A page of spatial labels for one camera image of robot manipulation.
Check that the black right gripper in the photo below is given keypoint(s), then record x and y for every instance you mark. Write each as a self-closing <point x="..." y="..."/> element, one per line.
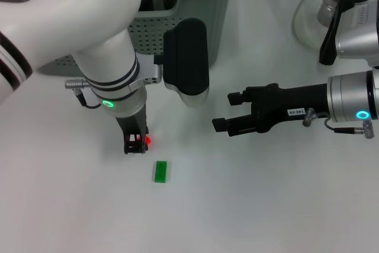
<point x="281" y="105"/>

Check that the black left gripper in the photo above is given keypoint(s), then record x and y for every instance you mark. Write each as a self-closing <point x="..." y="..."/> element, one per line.
<point x="133" y="122"/>

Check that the right gripper silver elbow plug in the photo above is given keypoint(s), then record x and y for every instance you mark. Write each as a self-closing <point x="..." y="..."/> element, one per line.
<point x="308" y="116"/>

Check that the grey perforated storage bin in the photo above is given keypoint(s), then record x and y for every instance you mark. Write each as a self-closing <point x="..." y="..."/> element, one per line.
<point x="219" y="13"/>

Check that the flat green building brick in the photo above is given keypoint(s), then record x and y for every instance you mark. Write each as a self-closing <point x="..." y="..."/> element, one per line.
<point x="160" y="171"/>

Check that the left gripper silver plug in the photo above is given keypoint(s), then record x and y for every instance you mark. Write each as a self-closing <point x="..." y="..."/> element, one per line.
<point x="74" y="83"/>

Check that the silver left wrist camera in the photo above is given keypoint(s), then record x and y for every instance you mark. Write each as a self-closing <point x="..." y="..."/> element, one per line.
<point x="186" y="63"/>

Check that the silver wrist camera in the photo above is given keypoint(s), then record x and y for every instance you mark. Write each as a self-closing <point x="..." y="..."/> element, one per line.
<point x="186" y="63"/>
<point x="355" y="36"/>

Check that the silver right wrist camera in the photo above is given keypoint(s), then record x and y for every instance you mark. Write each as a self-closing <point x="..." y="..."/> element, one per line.
<point x="355" y="36"/>

